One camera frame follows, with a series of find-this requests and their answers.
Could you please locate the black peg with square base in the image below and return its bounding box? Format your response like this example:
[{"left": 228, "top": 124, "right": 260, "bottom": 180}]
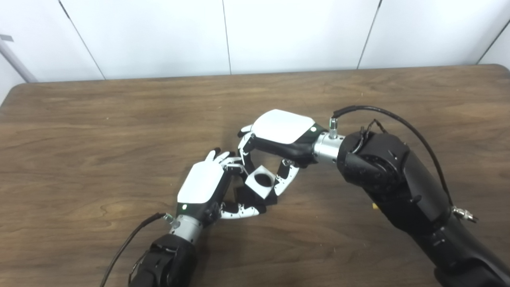
[{"left": 233, "top": 181, "right": 279, "bottom": 212}]

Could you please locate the white square piece with hole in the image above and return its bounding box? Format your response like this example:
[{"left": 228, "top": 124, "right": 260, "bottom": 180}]
[{"left": 245, "top": 167, "right": 277, "bottom": 199}]

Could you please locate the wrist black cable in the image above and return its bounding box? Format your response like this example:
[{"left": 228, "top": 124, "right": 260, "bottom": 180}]
[
  {"left": 329, "top": 105, "right": 479, "bottom": 223},
  {"left": 100, "top": 212, "right": 174, "bottom": 287}
]

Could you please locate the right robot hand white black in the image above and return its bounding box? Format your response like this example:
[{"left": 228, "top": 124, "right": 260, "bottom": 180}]
[{"left": 237, "top": 109, "right": 328, "bottom": 197}]

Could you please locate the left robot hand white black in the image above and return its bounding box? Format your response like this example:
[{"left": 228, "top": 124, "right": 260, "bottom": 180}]
[{"left": 177, "top": 147, "right": 267, "bottom": 228}]

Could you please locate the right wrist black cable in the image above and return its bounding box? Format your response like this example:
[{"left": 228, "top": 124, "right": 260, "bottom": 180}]
[{"left": 329, "top": 105, "right": 479, "bottom": 223}]

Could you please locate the grey wall corner strip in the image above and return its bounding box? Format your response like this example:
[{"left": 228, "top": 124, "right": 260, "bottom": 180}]
[{"left": 0, "top": 40, "right": 38, "bottom": 83}]

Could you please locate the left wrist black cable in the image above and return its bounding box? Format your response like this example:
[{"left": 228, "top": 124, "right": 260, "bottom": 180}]
[{"left": 100, "top": 212, "right": 174, "bottom": 287}]

